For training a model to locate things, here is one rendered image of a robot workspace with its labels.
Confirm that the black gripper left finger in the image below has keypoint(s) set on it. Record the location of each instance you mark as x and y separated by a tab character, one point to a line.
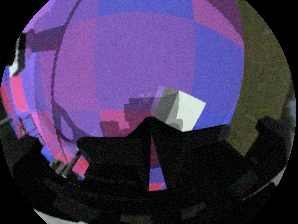
133	149

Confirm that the dark grey cylinder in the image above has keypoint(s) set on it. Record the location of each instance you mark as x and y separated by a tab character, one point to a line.
7	120

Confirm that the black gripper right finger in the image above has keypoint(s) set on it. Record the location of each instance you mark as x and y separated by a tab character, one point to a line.
172	145

